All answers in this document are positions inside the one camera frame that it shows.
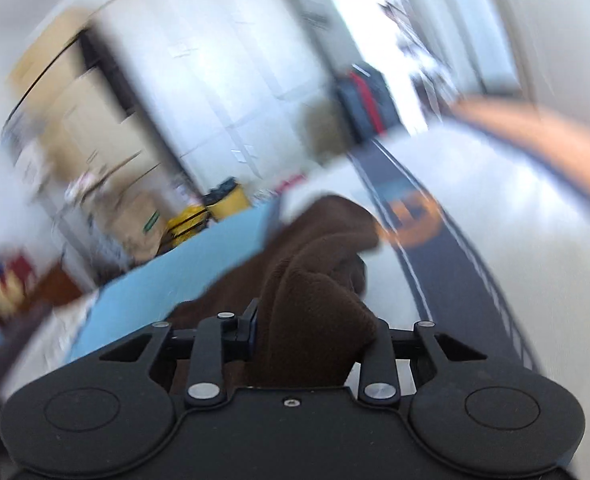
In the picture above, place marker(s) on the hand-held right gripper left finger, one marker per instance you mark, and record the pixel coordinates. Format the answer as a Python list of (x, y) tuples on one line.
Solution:
[(252, 327)]

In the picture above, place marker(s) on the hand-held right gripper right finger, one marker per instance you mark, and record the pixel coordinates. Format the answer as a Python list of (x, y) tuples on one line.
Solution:
[(381, 360)]

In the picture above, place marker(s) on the brown sweater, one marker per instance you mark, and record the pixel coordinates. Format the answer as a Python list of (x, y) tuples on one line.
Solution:
[(315, 300)]

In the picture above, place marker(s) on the blue striped bed sheet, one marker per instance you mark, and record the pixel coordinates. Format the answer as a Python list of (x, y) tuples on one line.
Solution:
[(175, 280)]

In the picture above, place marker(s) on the yellow plastic bag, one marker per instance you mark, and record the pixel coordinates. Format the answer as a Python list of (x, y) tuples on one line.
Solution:
[(187, 222)]

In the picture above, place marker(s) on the yellow trash bin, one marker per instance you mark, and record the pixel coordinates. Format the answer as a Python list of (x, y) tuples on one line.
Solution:
[(227, 202)]

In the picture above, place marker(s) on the wooden nightstand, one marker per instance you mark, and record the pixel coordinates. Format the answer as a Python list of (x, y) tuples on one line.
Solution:
[(60, 285)]

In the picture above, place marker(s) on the white folded blanket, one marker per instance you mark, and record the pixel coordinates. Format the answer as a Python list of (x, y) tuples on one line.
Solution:
[(55, 335)]

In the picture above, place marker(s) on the red grey suitcase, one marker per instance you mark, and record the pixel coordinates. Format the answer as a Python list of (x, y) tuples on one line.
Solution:
[(367, 102)]

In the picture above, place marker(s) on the white wardrobe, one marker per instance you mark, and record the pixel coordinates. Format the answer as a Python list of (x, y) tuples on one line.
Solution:
[(225, 60)]

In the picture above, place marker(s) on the orange brown board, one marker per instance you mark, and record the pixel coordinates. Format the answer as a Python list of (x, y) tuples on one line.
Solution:
[(525, 130)]

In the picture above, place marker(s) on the beige cardboard box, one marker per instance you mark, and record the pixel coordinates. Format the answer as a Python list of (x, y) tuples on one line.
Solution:
[(90, 110)]

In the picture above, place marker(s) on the glass balcony door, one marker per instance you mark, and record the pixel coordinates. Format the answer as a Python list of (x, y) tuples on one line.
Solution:
[(405, 20)]

